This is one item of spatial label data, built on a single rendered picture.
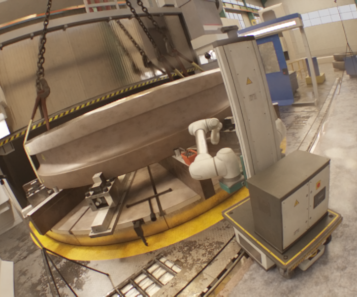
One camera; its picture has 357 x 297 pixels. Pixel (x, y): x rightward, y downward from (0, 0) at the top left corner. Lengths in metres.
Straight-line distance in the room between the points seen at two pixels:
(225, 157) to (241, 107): 0.40
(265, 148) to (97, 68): 4.92
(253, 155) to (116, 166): 1.80
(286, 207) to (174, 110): 2.07
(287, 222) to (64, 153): 2.92
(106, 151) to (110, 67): 3.46
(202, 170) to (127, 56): 5.09
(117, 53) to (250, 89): 5.04
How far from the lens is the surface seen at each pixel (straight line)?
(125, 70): 6.11
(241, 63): 1.48
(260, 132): 1.59
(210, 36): 6.19
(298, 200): 1.41
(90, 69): 5.73
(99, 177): 2.71
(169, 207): 2.44
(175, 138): 2.76
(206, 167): 1.61
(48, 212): 3.39
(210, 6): 7.28
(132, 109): 2.61
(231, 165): 1.60
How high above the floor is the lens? 1.59
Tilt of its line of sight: 17 degrees down
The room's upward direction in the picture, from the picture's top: 19 degrees counter-clockwise
